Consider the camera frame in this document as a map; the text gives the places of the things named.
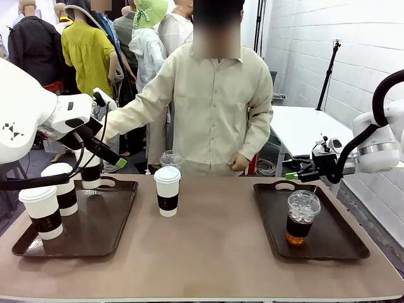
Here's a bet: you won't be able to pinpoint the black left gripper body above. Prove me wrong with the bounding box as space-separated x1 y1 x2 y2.
61 117 104 152

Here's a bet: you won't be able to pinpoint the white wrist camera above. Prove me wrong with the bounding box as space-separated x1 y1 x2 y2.
315 136 343 155
92 87 118 112

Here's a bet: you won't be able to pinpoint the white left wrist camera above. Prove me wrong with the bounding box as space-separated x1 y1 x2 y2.
92 87 118 112

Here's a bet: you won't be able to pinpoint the person's left forearm beige sleeve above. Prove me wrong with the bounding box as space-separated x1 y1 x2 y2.
235 109 274 162

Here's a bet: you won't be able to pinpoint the person in blue shirt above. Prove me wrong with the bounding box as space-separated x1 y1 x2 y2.
90 0 141 157

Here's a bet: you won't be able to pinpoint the person in beige shirt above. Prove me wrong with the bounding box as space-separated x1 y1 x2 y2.
104 0 274 177

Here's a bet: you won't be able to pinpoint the gray coiled cable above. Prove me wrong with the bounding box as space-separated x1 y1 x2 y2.
255 157 278 177

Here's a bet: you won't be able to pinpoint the green sun hat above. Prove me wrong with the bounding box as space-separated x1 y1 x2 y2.
133 0 169 30

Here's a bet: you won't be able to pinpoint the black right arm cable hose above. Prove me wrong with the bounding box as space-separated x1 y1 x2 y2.
328 69 404 184

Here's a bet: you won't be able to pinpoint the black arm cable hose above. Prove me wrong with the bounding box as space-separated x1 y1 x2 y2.
0 100 110 192
328 69 404 184

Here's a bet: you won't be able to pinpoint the person's right forearm beige sleeve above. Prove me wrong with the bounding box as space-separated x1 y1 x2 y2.
102 90 158 141

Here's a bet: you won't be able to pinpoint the black camera tripod stand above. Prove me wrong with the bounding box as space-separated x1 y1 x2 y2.
315 39 342 111

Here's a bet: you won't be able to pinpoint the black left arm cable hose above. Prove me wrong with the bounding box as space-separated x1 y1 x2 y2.
0 100 110 192

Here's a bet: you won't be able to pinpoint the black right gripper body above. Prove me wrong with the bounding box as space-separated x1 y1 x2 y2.
311 148 340 184

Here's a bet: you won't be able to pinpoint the white paper coffee cup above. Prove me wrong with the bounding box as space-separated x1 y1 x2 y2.
18 185 64 241
40 162 79 217
74 148 102 190
153 166 182 218

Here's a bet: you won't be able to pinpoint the red fire extinguisher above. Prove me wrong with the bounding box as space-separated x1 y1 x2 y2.
247 152 259 176

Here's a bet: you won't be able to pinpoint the mannequin with yellow collar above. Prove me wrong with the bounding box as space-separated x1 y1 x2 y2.
53 2 75 35

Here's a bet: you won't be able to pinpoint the brown plastic serving tray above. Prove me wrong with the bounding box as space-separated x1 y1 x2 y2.
252 179 371 260
11 175 140 258

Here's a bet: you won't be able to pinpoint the person's left hand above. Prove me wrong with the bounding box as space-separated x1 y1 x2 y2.
227 152 251 173

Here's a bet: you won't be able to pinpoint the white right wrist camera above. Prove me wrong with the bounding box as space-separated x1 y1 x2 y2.
315 136 343 155

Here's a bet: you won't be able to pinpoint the black light stand poles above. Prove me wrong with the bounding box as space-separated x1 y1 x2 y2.
254 0 268 57

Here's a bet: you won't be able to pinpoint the white side table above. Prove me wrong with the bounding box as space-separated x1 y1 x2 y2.
270 105 356 177

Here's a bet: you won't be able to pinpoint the clear iced coffee cup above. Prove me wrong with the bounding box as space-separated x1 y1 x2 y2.
159 150 184 174
286 189 321 246

